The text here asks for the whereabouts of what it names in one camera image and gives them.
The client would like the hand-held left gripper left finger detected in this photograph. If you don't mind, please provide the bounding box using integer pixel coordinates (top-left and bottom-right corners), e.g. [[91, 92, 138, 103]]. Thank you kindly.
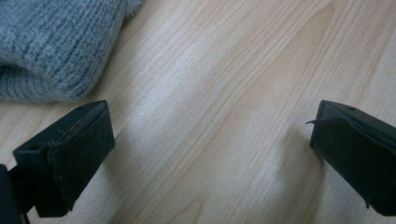
[[12, 99, 116, 218]]

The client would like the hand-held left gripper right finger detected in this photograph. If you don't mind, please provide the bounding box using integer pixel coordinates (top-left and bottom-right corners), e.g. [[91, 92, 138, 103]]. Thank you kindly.
[[305, 99, 396, 217]]

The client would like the grey knitted hat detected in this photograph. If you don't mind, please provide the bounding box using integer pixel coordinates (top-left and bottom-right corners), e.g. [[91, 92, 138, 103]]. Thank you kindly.
[[0, 0, 145, 104]]

